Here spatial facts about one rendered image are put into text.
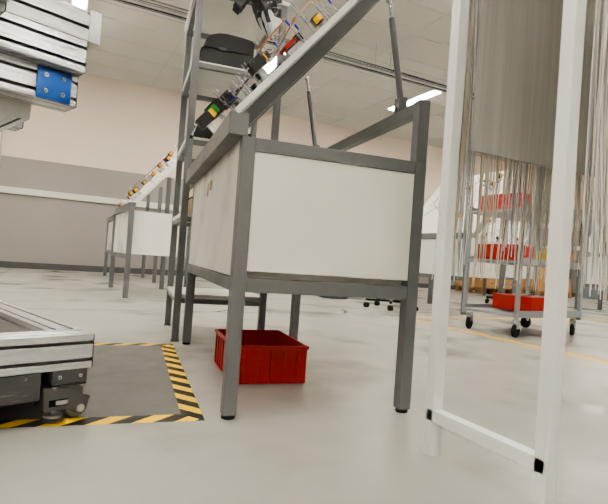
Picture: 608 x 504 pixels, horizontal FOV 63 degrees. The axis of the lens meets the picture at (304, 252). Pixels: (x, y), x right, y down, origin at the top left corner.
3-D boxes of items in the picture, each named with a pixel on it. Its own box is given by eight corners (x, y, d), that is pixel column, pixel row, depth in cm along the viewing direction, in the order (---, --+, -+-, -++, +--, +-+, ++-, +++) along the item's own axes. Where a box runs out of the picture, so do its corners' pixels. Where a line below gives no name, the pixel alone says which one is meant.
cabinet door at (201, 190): (203, 267, 196) (210, 167, 196) (188, 263, 247) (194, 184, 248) (208, 268, 196) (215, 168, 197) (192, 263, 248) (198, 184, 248)
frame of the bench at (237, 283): (221, 420, 139) (242, 135, 140) (181, 343, 251) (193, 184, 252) (409, 413, 159) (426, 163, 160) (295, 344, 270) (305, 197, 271)
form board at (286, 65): (191, 172, 251) (188, 170, 251) (323, 46, 274) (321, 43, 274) (238, 113, 140) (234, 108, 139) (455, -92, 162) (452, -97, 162)
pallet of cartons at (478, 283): (481, 294, 1040) (483, 258, 1041) (454, 290, 1115) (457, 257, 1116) (524, 296, 1088) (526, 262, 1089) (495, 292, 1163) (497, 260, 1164)
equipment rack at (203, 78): (169, 341, 252) (196, -21, 255) (162, 324, 310) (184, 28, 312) (266, 343, 269) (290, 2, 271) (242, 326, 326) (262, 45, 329)
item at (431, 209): (463, 314, 524) (473, 158, 527) (393, 302, 629) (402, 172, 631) (510, 315, 558) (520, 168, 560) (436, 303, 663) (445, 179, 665)
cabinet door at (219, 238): (227, 275, 143) (237, 139, 144) (201, 267, 195) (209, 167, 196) (236, 275, 144) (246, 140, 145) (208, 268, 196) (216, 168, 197)
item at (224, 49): (198, 62, 264) (201, 26, 264) (192, 76, 286) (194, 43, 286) (254, 74, 274) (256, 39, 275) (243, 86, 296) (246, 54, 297)
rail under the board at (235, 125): (228, 133, 139) (230, 109, 139) (185, 183, 250) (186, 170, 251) (248, 136, 141) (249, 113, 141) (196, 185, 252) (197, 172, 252)
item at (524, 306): (515, 338, 361) (525, 190, 362) (460, 327, 404) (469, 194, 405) (589, 335, 413) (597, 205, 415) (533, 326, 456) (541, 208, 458)
